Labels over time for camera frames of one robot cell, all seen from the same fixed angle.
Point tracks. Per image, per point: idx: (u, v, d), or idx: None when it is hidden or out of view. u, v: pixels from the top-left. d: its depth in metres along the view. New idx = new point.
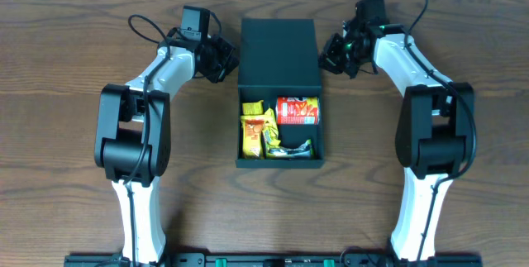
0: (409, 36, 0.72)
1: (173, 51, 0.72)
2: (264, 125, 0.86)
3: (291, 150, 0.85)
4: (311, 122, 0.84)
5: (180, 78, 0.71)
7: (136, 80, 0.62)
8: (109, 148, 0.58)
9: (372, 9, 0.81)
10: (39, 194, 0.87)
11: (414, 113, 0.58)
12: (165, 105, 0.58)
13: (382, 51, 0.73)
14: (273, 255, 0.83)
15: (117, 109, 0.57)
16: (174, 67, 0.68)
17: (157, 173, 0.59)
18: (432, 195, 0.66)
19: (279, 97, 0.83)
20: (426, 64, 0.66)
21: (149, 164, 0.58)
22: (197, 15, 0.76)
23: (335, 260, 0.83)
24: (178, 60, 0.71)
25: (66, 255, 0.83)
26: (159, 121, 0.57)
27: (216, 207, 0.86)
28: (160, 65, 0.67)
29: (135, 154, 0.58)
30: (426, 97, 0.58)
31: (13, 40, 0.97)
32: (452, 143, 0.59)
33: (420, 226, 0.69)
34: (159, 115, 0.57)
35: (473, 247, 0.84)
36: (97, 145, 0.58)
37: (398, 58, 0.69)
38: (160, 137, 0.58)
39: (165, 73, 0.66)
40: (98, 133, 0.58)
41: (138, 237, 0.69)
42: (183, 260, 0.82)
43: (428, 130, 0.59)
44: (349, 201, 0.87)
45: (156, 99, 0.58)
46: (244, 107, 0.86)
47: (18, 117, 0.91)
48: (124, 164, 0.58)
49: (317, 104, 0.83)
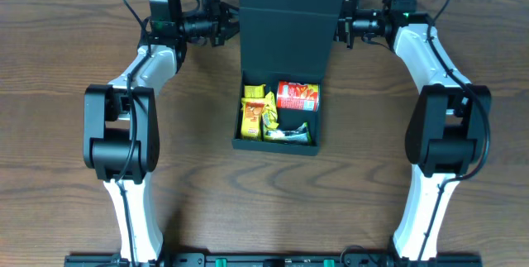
0: (433, 30, 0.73)
1: (154, 49, 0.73)
2: (264, 107, 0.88)
3: (287, 133, 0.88)
4: (310, 107, 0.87)
5: (162, 74, 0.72)
7: (119, 78, 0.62)
8: (97, 147, 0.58)
9: None
10: (37, 193, 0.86)
11: (427, 112, 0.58)
12: (150, 100, 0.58)
13: (403, 41, 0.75)
14: (273, 255, 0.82)
15: (103, 109, 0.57)
16: (156, 66, 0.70)
17: (148, 168, 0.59)
18: (438, 195, 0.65)
19: (282, 82, 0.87)
20: (446, 60, 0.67)
21: (139, 160, 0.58)
22: None
23: (335, 260, 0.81)
24: (159, 58, 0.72)
25: (67, 255, 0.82)
26: (145, 116, 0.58)
27: (216, 207, 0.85)
28: (144, 62, 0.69)
29: (122, 152, 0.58)
30: (441, 96, 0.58)
31: (15, 41, 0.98)
32: (461, 144, 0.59)
33: (422, 226, 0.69)
34: (145, 110, 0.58)
35: (474, 247, 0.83)
36: (86, 146, 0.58)
37: (418, 52, 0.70)
38: (149, 133, 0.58)
39: (148, 69, 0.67)
40: (86, 134, 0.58)
41: (135, 236, 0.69)
42: (183, 260, 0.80)
43: (433, 131, 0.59)
44: (350, 201, 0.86)
45: (140, 95, 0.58)
46: (245, 90, 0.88)
47: (18, 116, 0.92)
48: (113, 163, 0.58)
49: (317, 89, 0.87)
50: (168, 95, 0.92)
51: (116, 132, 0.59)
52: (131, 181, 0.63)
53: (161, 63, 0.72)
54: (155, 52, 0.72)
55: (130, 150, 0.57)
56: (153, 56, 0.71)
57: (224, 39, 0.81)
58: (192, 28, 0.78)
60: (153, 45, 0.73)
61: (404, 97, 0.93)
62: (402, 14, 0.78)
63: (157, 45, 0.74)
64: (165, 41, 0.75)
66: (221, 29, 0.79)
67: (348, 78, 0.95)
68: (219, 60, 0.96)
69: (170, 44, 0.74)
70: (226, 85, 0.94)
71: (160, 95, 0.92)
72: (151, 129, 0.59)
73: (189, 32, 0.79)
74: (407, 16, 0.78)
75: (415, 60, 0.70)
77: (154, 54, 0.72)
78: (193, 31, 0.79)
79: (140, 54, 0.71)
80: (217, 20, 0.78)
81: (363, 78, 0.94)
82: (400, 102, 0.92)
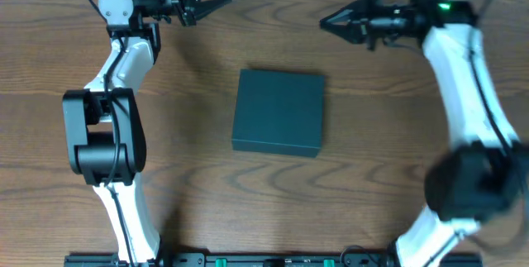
0: (475, 35, 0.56)
1: (126, 43, 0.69)
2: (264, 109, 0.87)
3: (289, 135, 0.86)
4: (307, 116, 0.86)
5: (138, 69, 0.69)
7: (95, 80, 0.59)
8: (83, 153, 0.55)
9: None
10: (36, 193, 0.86)
11: (462, 174, 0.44)
12: (130, 101, 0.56)
13: (444, 56, 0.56)
14: (273, 255, 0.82)
15: (83, 113, 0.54)
16: (132, 62, 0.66)
17: (136, 169, 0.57)
18: (439, 245, 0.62)
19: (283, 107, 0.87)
20: (488, 87, 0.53)
21: (126, 162, 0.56)
22: (124, 21, 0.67)
23: (335, 260, 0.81)
24: (135, 54, 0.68)
25: (66, 255, 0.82)
26: (126, 117, 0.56)
27: (216, 207, 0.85)
28: (118, 59, 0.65)
29: (108, 154, 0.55)
30: (480, 155, 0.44)
31: (15, 41, 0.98)
32: (498, 201, 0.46)
33: (419, 260, 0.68)
34: (126, 110, 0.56)
35: (474, 247, 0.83)
36: (71, 153, 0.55)
37: (459, 76, 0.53)
38: (134, 134, 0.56)
39: (124, 67, 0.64)
40: (69, 140, 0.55)
41: (131, 237, 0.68)
42: (183, 260, 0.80)
43: (466, 188, 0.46)
44: (350, 201, 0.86)
45: (119, 96, 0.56)
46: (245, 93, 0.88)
47: (19, 116, 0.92)
48: (102, 168, 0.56)
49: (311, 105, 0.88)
50: (168, 95, 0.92)
51: (98, 136, 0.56)
52: (121, 183, 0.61)
53: (137, 57, 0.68)
54: (132, 48, 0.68)
55: (114, 150, 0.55)
56: (128, 53, 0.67)
57: (192, 18, 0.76)
58: (154, 7, 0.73)
60: (124, 38, 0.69)
61: (404, 97, 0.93)
62: (433, 2, 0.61)
63: (128, 38, 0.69)
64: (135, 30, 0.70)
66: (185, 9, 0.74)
67: (348, 78, 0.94)
68: (219, 60, 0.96)
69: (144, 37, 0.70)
70: (226, 84, 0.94)
71: (160, 94, 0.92)
72: (135, 130, 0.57)
73: (151, 12, 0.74)
74: (448, 7, 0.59)
75: (455, 83, 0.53)
77: (131, 49, 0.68)
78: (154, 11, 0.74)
79: (116, 51, 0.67)
80: None
81: (363, 78, 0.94)
82: (400, 102, 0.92)
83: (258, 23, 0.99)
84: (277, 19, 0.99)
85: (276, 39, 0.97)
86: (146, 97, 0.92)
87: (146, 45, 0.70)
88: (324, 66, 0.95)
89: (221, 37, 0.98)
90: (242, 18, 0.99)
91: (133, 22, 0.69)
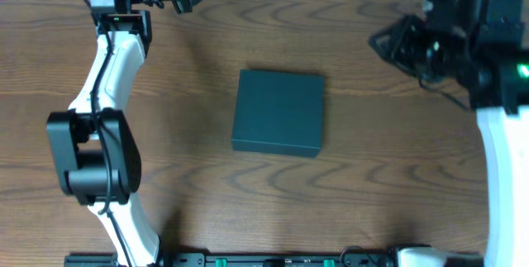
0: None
1: (114, 38, 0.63)
2: (263, 109, 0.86)
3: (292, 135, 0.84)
4: (307, 115, 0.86)
5: (131, 67, 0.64)
7: (80, 96, 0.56)
8: (75, 176, 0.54)
9: (501, 3, 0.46)
10: (36, 193, 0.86)
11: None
12: (118, 123, 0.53)
13: (502, 155, 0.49)
14: (273, 255, 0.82)
15: (70, 137, 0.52)
16: (121, 64, 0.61)
17: (131, 189, 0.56)
18: None
19: (282, 106, 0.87)
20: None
21: (120, 183, 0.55)
22: (109, 2, 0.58)
23: (335, 260, 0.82)
24: (124, 51, 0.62)
25: (67, 255, 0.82)
26: (116, 140, 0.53)
27: (216, 207, 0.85)
28: (106, 64, 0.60)
29: (100, 175, 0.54)
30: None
31: (14, 41, 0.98)
32: None
33: None
34: (115, 133, 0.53)
35: (473, 247, 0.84)
36: (62, 176, 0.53)
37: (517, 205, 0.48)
38: (125, 155, 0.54)
39: (111, 73, 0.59)
40: (58, 164, 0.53)
41: (129, 246, 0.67)
42: (183, 260, 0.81)
43: None
44: (350, 202, 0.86)
45: (107, 120, 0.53)
46: (243, 96, 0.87)
47: (18, 116, 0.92)
48: (94, 189, 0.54)
49: (311, 102, 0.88)
50: (168, 96, 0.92)
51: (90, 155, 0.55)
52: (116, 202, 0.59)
53: (127, 56, 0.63)
54: (120, 45, 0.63)
55: (106, 172, 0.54)
56: (116, 52, 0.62)
57: (187, 1, 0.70)
58: None
60: (111, 34, 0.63)
61: (403, 97, 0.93)
62: (496, 45, 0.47)
63: (115, 31, 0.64)
64: (125, 22, 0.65)
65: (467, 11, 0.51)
66: None
67: (348, 78, 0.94)
68: (219, 60, 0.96)
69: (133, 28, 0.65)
70: (226, 85, 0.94)
71: (159, 95, 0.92)
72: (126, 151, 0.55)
73: None
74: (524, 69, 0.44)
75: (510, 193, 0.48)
77: (120, 46, 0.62)
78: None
79: (103, 50, 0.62)
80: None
81: (363, 78, 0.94)
82: (400, 102, 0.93)
83: (258, 24, 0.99)
84: (277, 19, 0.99)
85: (276, 39, 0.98)
86: (146, 97, 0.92)
87: (135, 39, 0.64)
88: (323, 66, 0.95)
89: (221, 37, 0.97)
90: (242, 18, 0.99)
91: (121, 5, 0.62)
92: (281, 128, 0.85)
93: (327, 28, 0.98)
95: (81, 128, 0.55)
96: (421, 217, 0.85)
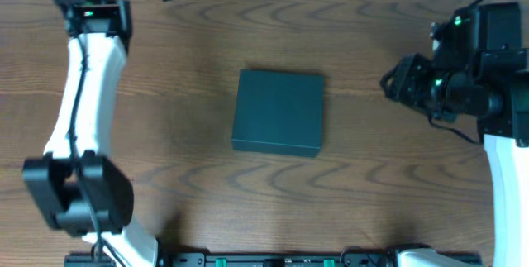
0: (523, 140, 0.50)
1: (88, 45, 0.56)
2: (263, 109, 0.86)
3: (292, 133, 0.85)
4: (307, 112, 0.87)
5: (114, 75, 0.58)
7: (59, 133, 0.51)
8: (61, 216, 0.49)
9: (494, 33, 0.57)
10: None
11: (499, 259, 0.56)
12: (101, 174, 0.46)
13: (510, 175, 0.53)
14: (273, 255, 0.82)
15: (49, 188, 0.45)
16: (102, 82, 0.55)
17: (122, 222, 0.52)
18: None
19: (282, 105, 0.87)
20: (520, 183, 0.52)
21: (111, 221, 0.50)
22: None
23: (335, 260, 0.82)
24: (102, 65, 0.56)
25: (67, 255, 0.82)
26: (100, 189, 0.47)
27: (216, 207, 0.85)
28: (83, 82, 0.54)
29: (82, 210, 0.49)
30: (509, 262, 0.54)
31: (14, 41, 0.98)
32: None
33: None
34: (98, 183, 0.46)
35: (473, 247, 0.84)
36: (48, 217, 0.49)
37: (523, 222, 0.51)
38: (112, 200, 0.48)
39: (90, 96, 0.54)
40: (41, 208, 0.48)
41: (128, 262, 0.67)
42: (183, 260, 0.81)
43: None
44: (350, 202, 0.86)
45: (89, 169, 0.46)
46: (242, 95, 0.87)
47: (18, 116, 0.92)
48: (84, 226, 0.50)
49: (311, 100, 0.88)
50: (169, 96, 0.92)
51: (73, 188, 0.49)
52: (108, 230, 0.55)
53: (108, 69, 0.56)
54: (96, 58, 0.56)
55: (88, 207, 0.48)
56: (92, 68, 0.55)
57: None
58: None
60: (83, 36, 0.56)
61: None
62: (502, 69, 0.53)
63: (88, 34, 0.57)
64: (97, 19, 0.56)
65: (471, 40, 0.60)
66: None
67: (348, 78, 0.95)
68: (219, 61, 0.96)
69: (111, 27, 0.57)
70: (226, 85, 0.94)
71: (160, 95, 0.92)
72: (113, 194, 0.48)
73: None
74: None
75: (516, 210, 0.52)
77: (97, 60, 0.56)
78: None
79: (78, 64, 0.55)
80: None
81: (363, 79, 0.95)
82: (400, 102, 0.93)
83: (258, 24, 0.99)
84: (277, 19, 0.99)
85: (276, 39, 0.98)
86: (146, 97, 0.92)
87: (113, 43, 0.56)
88: (324, 66, 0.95)
89: (221, 37, 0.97)
90: (242, 19, 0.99)
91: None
92: (281, 128, 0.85)
93: (327, 29, 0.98)
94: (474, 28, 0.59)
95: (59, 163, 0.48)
96: (421, 217, 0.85)
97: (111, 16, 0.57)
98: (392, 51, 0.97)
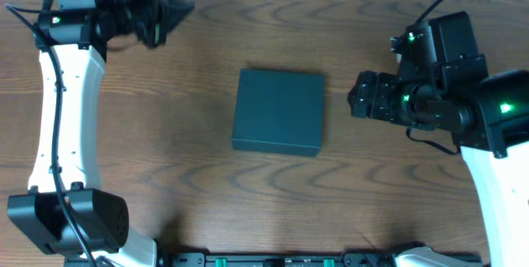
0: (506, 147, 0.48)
1: (59, 60, 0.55)
2: (263, 109, 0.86)
3: (293, 133, 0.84)
4: (308, 112, 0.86)
5: (94, 89, 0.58)
7: (42, 161, 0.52)
8: (54, 245, 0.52)
9: (451, 45, 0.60)
10: None
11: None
12: (88, 207, 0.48)
13: (495, 192, 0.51)
14: (273, 255, 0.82)
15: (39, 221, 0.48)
16: (79, 97, 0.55)
17: (116, 246, 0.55)
18: None
19: (283, 105, 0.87)
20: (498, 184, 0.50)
21: (103, 245, 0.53)
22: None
23: (335, 260, 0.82)
24: (79, 82, 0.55)
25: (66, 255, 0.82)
26: (89, 221, 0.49)
27: (216, 207, 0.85)
28: (60, 102, 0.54)
29: (70, 233, 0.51)
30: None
31: (13, 40, 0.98)
32: None
33: None
34: (86, 215, 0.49)
35: (473, 247, 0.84)
36: (41, 245, 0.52)
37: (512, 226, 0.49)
38: (102, 229, 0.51)
39: (67, 116, 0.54)
40: (33, 239, 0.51)
41: None
42: (183, 260, 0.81)
43: None
44: (350, 201, 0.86)
45: (77, 202, 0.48)
46: (244, 94, 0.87)
47: (18, 116, 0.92)
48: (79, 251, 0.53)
49: (311, 98, 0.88)
50: (168, 95, 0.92)
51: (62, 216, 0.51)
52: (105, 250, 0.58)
53: (88, 82, 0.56)
54: (72, 75, 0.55)
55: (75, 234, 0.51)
56: (68, 86, 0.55)
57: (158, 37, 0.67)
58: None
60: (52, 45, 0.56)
61: None
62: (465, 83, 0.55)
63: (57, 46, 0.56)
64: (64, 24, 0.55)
65: (423, 54, 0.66)
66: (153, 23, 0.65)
67: (348, 78, 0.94)
68: (219, 60, 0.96)
69: (83, 38, 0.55)
70: (226, 84, 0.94)
71: (159, 95, 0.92)
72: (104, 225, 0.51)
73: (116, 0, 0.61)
74: (506, 109, 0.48)
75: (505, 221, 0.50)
77: (72, 77, 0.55)
78: (130, 24, 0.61)
79: (54, 84, 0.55)
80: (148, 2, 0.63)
81: None
82: None
83: (259, 23, 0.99)
84: (277, 18, 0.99)
85: (276, 39, 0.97)
86: (145, 97, 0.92)
87: (88, 55, 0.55)
88: (324, 66, 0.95)
89: (221, 37, 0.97)
90: (242, 18, 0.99)
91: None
92: (281, 130, 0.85)
93: (328, 28, 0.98)
94: (430, 42, 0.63)
95: (44, 196, 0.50)
96: (421, 217, 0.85)
97: (82, 23, 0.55)
98: (392, 50, 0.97)
